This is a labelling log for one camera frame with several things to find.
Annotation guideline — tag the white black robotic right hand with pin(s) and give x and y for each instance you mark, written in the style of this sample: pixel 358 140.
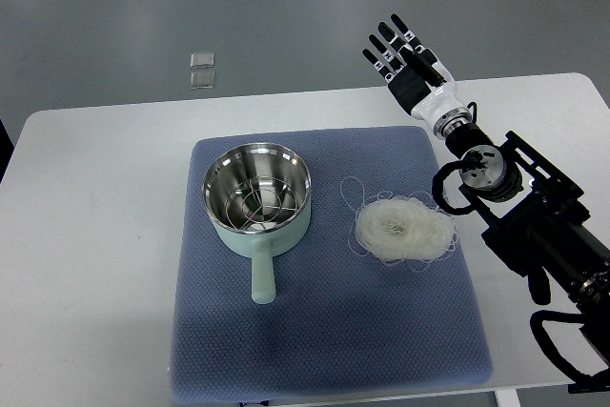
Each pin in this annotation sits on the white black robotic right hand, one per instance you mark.
pixel 414 75

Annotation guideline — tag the white vermicelli noodle bundle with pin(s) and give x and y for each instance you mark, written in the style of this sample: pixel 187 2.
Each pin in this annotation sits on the white vermicelli noodle bundle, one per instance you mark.
pixel 396 228

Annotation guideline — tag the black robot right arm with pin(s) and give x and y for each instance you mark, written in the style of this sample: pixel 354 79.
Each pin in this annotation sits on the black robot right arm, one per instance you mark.
pixel 534 221

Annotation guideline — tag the mint green steel pot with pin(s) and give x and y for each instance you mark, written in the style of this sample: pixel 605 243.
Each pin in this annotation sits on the mint green steel pot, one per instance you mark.
pixel 260 159

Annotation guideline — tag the wire steaming rack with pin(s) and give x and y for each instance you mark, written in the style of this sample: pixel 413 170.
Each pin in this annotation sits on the wire steaming rack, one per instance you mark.
pixel 259 204

